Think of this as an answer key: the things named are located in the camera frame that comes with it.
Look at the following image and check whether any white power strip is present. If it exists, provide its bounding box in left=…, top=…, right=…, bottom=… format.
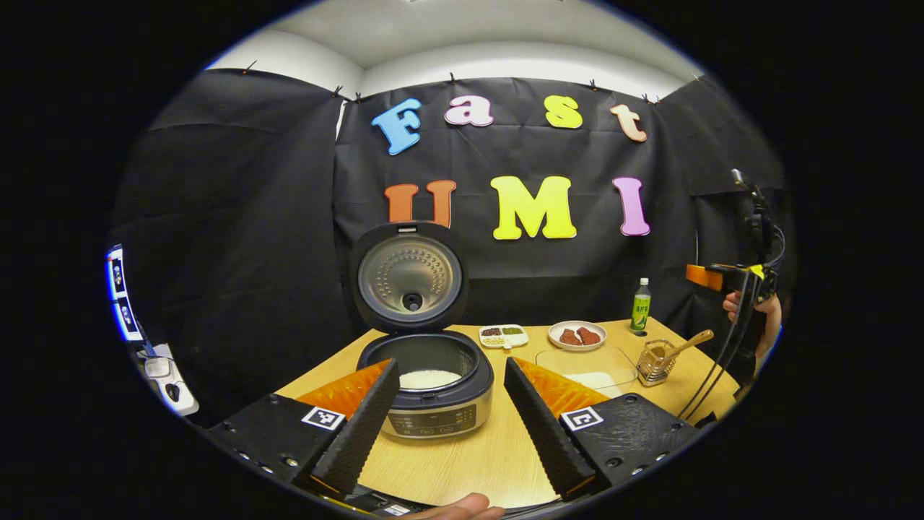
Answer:
left=141, top=343, right=199, bottom=417

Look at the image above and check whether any black backdrop cloth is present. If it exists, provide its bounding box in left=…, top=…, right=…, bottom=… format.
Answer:
left=108, top=69, right=795, bottom=427

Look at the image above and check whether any blue white sign panel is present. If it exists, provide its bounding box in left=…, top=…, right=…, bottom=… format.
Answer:
left=106, top=244, right=145, bottom=342

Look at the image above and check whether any metal wire chopstick holder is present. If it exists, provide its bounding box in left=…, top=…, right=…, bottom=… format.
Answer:
left=637, top=339, right=677, bottom=387

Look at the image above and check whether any black cable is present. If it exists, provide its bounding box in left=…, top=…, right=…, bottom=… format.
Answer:
left=679, top=271, right=766, bottom=423

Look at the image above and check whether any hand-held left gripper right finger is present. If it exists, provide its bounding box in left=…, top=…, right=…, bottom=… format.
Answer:
left=502, top=356, right=702, bottom=502

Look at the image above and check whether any white divided grain dish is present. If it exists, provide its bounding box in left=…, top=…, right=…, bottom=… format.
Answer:
left=479, top=325, right=529, bottom=349

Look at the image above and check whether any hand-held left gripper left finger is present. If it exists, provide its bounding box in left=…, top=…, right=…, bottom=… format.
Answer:
left=208, top=357, right=402, bottom=499

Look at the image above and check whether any wooden spoon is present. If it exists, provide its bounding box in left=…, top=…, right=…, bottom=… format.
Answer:
left=650, top=329, right=715, bottom=362

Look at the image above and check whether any dark grey rice cooker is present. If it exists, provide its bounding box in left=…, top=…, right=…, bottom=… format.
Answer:
left=349, top=221, right=496, bottom=440

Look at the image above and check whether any green label drink bottle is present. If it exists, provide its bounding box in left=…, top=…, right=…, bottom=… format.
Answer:
left=630, top=278, right=651, bottom=334

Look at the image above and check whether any white round plate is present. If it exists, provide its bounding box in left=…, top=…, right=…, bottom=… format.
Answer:
left=548, top=320, right=607, bottom=352

